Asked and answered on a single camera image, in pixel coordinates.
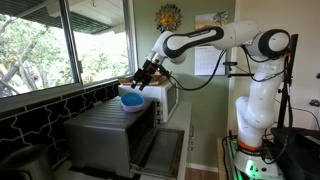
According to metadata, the black equipment box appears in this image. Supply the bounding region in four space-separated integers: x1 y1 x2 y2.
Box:
270 126 320 180

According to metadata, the black camera stand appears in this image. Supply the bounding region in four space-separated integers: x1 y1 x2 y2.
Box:
222 32 300 130

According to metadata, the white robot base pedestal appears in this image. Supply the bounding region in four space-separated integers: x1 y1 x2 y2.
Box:
232 151 285 180

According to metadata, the wooden serving tray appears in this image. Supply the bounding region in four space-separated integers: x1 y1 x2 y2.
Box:
117 70 172 87

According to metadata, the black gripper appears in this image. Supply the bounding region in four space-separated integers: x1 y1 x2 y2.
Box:
130 59 162 92

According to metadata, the silver toaster oven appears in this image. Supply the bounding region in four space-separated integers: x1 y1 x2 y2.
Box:
62 95 160 179

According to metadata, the black floor cable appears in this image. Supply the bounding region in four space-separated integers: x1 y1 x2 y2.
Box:
221 134 242 180

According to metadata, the sun wall decoration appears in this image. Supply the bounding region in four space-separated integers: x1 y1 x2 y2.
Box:
154 3 184 35

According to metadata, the metal door knob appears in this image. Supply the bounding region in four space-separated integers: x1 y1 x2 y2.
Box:
308 98 320 108

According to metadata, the landscape wall calendar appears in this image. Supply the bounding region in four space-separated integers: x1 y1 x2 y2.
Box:
193 11 230 76

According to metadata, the white microwave oven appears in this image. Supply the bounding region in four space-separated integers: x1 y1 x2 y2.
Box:
117 81 180 124

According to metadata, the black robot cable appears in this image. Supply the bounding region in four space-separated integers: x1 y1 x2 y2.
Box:
159 46 294 92

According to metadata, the glass toaster oven door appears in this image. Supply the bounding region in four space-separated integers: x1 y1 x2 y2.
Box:
129 127 186 180

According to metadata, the blue bowl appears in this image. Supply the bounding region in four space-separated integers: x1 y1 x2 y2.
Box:
120 91 146 105

